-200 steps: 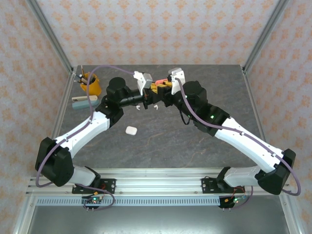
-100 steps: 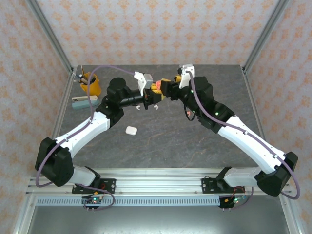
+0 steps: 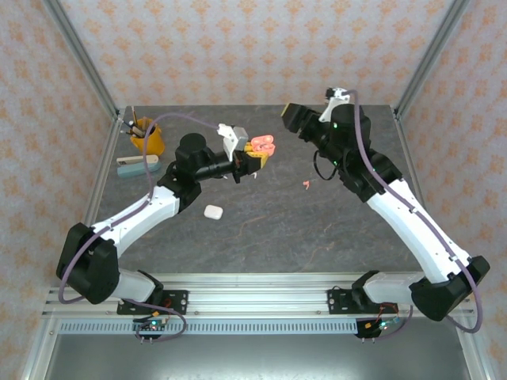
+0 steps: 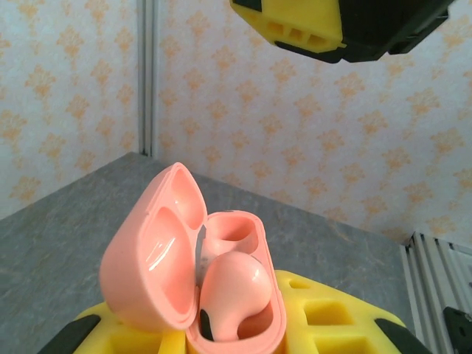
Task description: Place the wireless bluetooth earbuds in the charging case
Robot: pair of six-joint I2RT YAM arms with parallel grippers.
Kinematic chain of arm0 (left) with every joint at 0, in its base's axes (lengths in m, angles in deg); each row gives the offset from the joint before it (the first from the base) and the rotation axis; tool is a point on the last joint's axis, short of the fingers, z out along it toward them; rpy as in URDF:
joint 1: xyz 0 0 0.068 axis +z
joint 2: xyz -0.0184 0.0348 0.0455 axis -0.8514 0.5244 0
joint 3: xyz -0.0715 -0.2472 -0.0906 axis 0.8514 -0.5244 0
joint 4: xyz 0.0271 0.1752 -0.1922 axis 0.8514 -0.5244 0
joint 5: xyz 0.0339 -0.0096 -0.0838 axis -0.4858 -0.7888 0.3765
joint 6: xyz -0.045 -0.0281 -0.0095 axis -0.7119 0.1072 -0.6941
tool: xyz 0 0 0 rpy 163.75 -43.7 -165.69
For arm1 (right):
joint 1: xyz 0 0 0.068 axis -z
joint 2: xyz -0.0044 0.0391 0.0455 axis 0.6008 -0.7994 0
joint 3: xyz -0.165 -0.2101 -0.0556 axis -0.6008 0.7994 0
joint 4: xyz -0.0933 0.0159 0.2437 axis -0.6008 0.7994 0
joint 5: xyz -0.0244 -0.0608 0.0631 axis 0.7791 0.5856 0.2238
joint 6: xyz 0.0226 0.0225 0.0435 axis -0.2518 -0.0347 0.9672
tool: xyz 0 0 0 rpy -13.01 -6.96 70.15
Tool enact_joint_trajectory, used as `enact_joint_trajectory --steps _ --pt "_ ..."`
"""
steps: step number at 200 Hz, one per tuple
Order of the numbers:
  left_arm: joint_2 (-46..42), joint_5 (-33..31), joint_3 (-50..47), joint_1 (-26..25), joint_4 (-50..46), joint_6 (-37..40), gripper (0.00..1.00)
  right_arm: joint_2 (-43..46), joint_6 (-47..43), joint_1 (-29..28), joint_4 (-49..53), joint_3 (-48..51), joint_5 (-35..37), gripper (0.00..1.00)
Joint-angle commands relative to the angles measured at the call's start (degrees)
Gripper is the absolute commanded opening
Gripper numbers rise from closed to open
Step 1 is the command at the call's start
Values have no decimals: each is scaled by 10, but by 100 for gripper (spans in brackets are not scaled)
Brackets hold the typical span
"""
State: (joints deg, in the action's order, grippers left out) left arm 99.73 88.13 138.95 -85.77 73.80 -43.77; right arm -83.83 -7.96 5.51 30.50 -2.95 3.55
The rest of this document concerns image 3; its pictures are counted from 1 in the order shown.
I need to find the grey metal shelf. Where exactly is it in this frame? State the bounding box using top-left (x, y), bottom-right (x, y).
top-left (43, 334), bottom-right (472, 380)

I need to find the aluminium corner post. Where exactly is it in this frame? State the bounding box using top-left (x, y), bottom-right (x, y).
top-left (40, 0), bottom-right (120, 120)
top-left (395, 0), bottom-right (472, 116)

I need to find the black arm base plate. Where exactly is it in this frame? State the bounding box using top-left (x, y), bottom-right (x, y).
top-left (116, 290), bottom-right (189, 316)
top-left (326, 288), bottom-right (398, 316)

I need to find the small circuit board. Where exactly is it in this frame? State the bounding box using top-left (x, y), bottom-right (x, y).
top-left (366, 316), bottom-right (402, 332)
top-left (133, 311), bottom-right (170, 332)

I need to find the aluminium lower upright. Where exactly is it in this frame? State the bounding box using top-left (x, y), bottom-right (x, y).
top-left (21, 316), bottom-right (60, 380)
top-left (453, 316), bottom-right (489, 380)

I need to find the aluminium side rail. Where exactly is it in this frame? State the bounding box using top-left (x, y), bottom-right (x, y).
top-left (61, 114), bottom-right (124, 287)
top-left (394, 110), bottom-right (452, 285)

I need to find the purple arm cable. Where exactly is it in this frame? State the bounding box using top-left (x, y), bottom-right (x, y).
top-left (344, 89), bottom-right (485, 344)
top-left (58, 112), bottom-right (221, 344)

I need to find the yellow pen holder cup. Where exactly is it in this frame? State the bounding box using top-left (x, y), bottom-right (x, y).
top-left (129, 117), bottom-right (166, 156)

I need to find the grey slotted cable duct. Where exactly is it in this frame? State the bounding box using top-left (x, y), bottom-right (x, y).
top-left (58, 319), bottom-right (360, 336)

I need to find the white teal stapler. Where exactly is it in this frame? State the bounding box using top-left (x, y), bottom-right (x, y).
top-left (116, 154), bottom-right (162, 179)

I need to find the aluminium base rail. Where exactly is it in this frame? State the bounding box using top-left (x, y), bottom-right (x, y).
top-left (41, 272), bottom-right (476, 317)

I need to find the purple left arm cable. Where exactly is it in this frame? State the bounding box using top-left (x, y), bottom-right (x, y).
top-left (58, 112), bottom-right (221, 344)

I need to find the pink earbud charging case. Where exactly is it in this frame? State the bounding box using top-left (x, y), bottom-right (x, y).
top-left (250, 134), bottom-right (276, 156)

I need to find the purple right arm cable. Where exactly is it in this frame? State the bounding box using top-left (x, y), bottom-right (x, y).
top-left (344, 89), bottom-right (485, 344)

